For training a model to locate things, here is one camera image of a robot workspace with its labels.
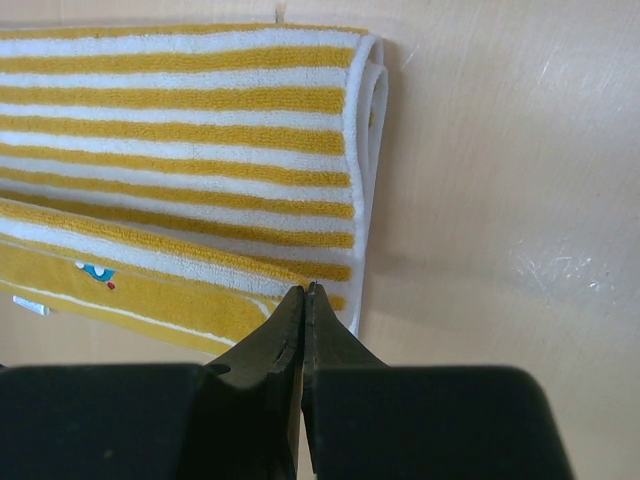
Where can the yellow striped towel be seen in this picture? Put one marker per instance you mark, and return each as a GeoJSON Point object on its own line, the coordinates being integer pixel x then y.
{"type": "Point", "coordinates": [178, 180]}

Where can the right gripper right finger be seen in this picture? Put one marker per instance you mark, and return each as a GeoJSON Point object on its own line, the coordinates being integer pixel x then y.
{"type": "Point", "coordinates": [368, 420]}

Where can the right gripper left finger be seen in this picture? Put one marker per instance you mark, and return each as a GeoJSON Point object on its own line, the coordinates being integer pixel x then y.
{"type": "Point", "coordinates": [233, 418]}

